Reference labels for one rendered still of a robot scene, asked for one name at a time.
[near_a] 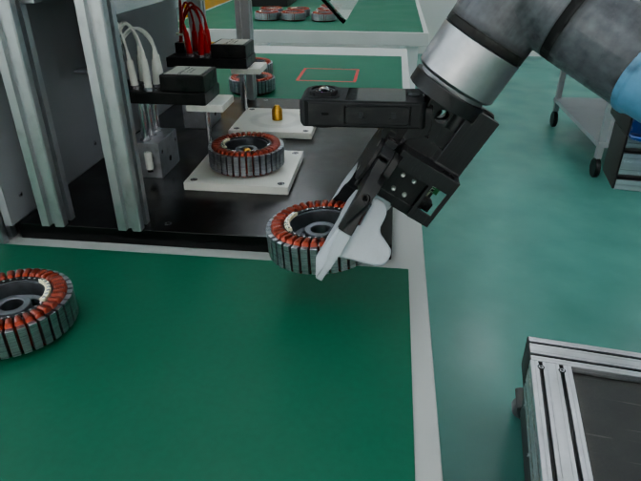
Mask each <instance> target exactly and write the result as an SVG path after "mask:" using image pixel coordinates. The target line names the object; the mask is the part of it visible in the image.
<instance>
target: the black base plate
mask: <svg viewBox="0 0 641 481"><path fill-rule="evenodd" d="M247 102H248V108H271V109H273V107H274V106H275V105H280V107H281V108H282V109H299V108H300V99H290V98H259V97H257V98H256V99H255V100H249V99H247ZM242 113H244V105H243V100H241V99H240V97H234V102H233V103H232V104H231V105H230V106H229V107H228V108H227V109H226V110H225V111H224V112H223V113H221V119H220V120H219V121H218V122H217V123H216V124H215V125H214V126H213V127H212V128H211V129H212V139H213V140H215V139H216V138H218V137H219V136H226V135H227V134H229V129H230V128H231V127H232V126H233V125H234V123H235V122H236V121H237V120H238V119H239V117H240V116H241V115H242ZM158 120H159V127H160V128H175V129H176V138H177V145H178V152H179V162H178V163H177V165H176V166H175V167H174V168H173V169H172V170H171V171H170V172H169V173H168V174H167V175H166V176H165V177H164V178H143V181H144V187H145V193H146V199H147V204H148V210H149V216H150V222H149V223H148V224H144V226H145V228H144V229H143V230H142V231H141V232H135V231H133V229H132V228H129V229H128V230H127V231H119V230H118V227H117V222H116V217H115V212H114V204H113V199H112V193H111V188H110V183H109V179H108V174H107V169H106V164H105V159H104V157H103V158H102V159H100V160H99V161H98V162H97V163H96V164H95V165H94V166H92V167H91V168H90V169H88V170H87V171H86V172H84V173H83V174H82V175H80V176H79V177H78V178H76V179H75V180H74V181H72V182H71V183H70V184H68V186H69V191H70V195H71V199H72V207H73V211H74V214H75V218H74V219H73V220H68V224H67V225H66V226H65V227H55V224H54V223H53V224H52V225H51V226H42V224H41V220H40V217H39V214H38V210H37V208H36V209H35V210H34V211H32V212H31V213H30V214H29V215H27V216H26V217H25V218H23V219H22V220H20V221H19V222H18V225H19V228H20V232H21V235H22V238H32V239H48V240H63V241H94V242H110V243H126V244H142V245H157V246H173V247H189V248H205V249H220V250H236V251H252V252H267V253H269V250H268V242H267V235H266V225H267V222H269V219H271V218H272V217H273V216H274V215H276V214H277V213H278V212H280V211H281V210H283V209H286V208H287V207H289V206H293V205H294V204H300V203H301V202H307V201H309V200H311V201H313V203H314V201H315V200H320V204H321V202H322V201H323V200H324V199H327V200H329V201H330V200H331V199H332V198H333V197H334V196H335V194H336V192H337V191H338V189H339V187H340V186H341V184H342V182H343V181H344V179H345V178H346V176H347V175H348V173H349V171H350V170H351V168H352V167H353V165H354V164H355V163H356V161H357V160H358V158H359V157H360V155H361V154H362V152H363V150H364V148H365V147H366V145H367V143H368V142H369V140H370V139H371V137H372V136H373V135H374V134H375V133H376V131H377V130H378V129H379V128H356V127H332V128H330V127H329V128H319V127H317V128H316V130H315V133H314V134H313V136H312V139H294V138H281V140H282V141H283V143H284V150H286V151H303V160H302V163H301V165H300V168H299V170H298V172H297V175H296V177H295V180H294V182H293V184H292V187H291V189H290V192H289V194H288V195H273V194H254V193H235V192H216V191H196V190H184V184H183V182H184V181H185V180H186V178H187V177H188V176H189V175H191V174H192V173H193V171H194V170H195V169H196V167H197V166H198V164H199V163H200V162H201V161H202V160H203V159H204V158H205V157H206V155H207V154H209V153H208V141H207V132H206V129H194V128H185V126H184V118H183V110H182V105H172V106H171V107H170V108H168V109H167V110H166V111H165V112H163V113H162V114H161V115H159V116H158ZM392 222H393V207H392V206H391V208H390V209H389V210H387V211H386V216H385V219H384V221H383V224H382V226H381V234H382V236H383V238H384V239H385V241H386V242H387V244H388V245H389V247H390V249H391V253H392Z"/></svg>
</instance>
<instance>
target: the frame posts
mask: <svg viewBox="0 0 641 481"><path fill-rule="evenodd" d="M234 1H235V16H236V30H237V39H253V40H254V29H253V11H252V0H234ZM73 2H74V7H75V12H76V17H77V22H78V28H79V32H80V37H81V42H82V47H83V52H84V56H85V61H86V66H87V72H88V77H89V81H90V86H91V91H92V96H93V105H94V110H95V115H96V120H97V125H98V130H99V134H100V139H101V144H102V149H103V155H104V159H105V164H106V169H107V174H108V179H109V183H110V188H111V193H112V199H113V204H114V212H115V217H116V222H117V227H118V230H119V231H127V230H128V229H129V228H132V229H133V231H135V232H141V231H142V230H143V229H144V228H145V226H144V224H148V223H149V222H150V216H149V210H148V204H147V199H146V193H145V187H144V181H143V176H142V169H141V163H140V157H139V152H138V146H137V140H136V134H135V128H134V117H133V111H132V105H131V99H130V94H129V88H128V82H127V76H126V70H125V64H124V58H123V52H122V47H121V41H120V35H119V29H118V23H117V17H116V11H115V5H114V0H73ZM0 71H1V74H2V78H3V82H4V85H5V89H6V93H7V97H8V100H9V103H10V109H11V113H12V117H13V121H14V124H15V128H16V132H17V135H18V138H19V142H20V146H21V149H22V153H23V157H24V160H25V163H26V167H27V171H28V175H29V178H30V182H31V189H32V191H33V195H34V199H35V202H36V206H37V210H38V214H39V217H40V220H41V224H42V226H51V225H52V224H53V223H54V224H55V227H65V226H66V225H67V224H68V220H73V219H74V218H75V214H74V211H73V207H72V199H71V195H70V191H69V186H68V182H67V179H66V174H65V170H64V166H63V162H62V157H61V154H60V150H59V146H58V141H57V137H56V133H55V129H54V125H53V121H52V113H51V109H50V105H49V101H48V97H47V93H46V89H45V84H44V80H43V76H42V73H41V68H40V64H39V60H38V56H37V51H36V48H35V44H34V39H33V35H32V31H31V23H30V19H29V16H28V12H27V7H26V4H22V3H21V2H20V0H0ZM246 87H247V99H249V100H255V99H256V98H257V81H256V75H255V74H246Z"/></svg>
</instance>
